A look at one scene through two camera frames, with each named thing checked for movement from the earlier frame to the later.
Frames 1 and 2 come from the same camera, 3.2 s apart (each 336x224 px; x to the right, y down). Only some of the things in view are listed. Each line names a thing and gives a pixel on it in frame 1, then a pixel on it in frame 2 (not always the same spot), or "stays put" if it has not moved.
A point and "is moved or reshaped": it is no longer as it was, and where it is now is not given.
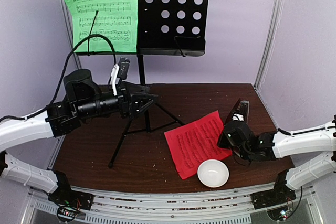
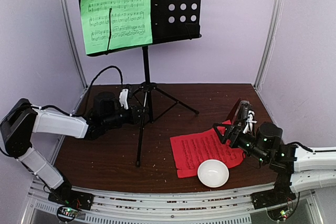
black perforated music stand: (172, 10) → (149, 88)
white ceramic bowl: (213, 173) stays put
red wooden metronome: (241, 107) stays put
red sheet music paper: (195, 142) is moved or reshaped
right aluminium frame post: (277, 16) stays put
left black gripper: (129, 108) → (135, 117)
